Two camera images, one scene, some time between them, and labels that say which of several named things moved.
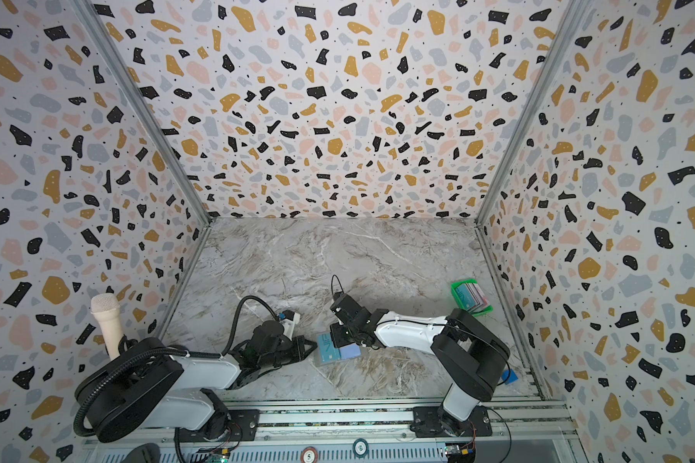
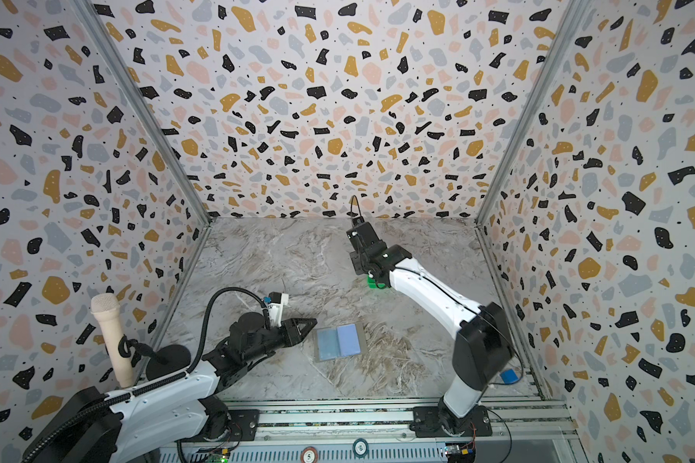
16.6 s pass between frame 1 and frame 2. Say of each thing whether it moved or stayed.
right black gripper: moved
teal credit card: stayed
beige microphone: stayed
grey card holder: stayed
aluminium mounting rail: stayed
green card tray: moved
